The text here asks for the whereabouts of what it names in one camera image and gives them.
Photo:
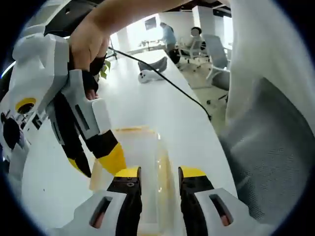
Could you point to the clear box with yellow buckle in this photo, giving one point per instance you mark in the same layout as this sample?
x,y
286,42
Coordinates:
x,y
152,152

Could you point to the person's white shirt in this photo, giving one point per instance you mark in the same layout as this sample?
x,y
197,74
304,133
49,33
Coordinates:
x,y
258,49

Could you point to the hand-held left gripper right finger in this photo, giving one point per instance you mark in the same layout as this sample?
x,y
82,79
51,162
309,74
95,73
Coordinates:
x,y
197,201

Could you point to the potted green plant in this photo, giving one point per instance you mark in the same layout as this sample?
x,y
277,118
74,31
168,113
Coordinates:
x,y
105,68

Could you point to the person's right hand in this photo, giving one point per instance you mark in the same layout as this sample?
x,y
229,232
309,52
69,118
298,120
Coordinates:
x,y
86,46

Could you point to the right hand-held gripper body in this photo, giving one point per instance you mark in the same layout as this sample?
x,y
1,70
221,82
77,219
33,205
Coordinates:
x,y
34,68

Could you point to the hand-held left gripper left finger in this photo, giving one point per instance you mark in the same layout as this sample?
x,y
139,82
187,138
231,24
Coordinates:
x,y
128,199

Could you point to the white controller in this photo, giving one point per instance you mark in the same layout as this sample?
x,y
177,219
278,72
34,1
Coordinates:
x,y
147,76

